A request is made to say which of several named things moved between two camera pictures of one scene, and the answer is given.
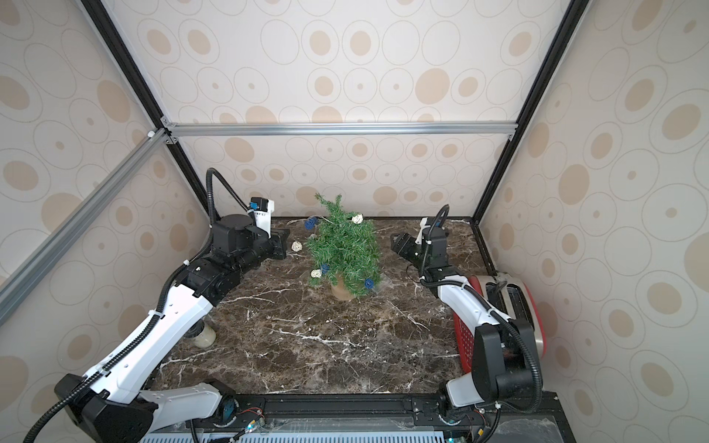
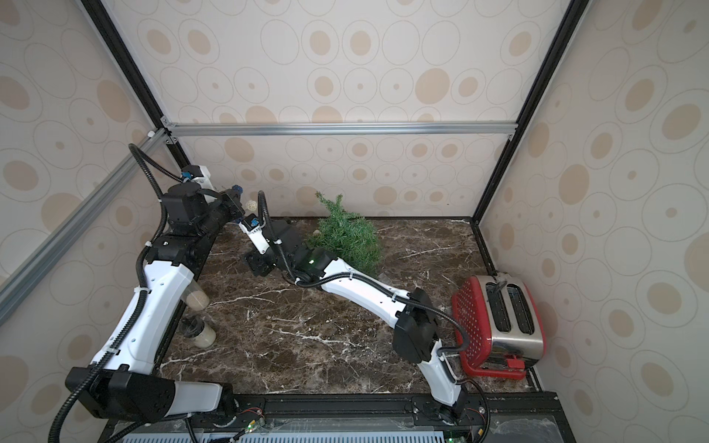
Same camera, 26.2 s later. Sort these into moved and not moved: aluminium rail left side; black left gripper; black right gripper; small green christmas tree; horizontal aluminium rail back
Moved: black left gripper; black right gripper
Not moved: horizontal aluminium rail back; aluminium rail left side; small green christmas tree
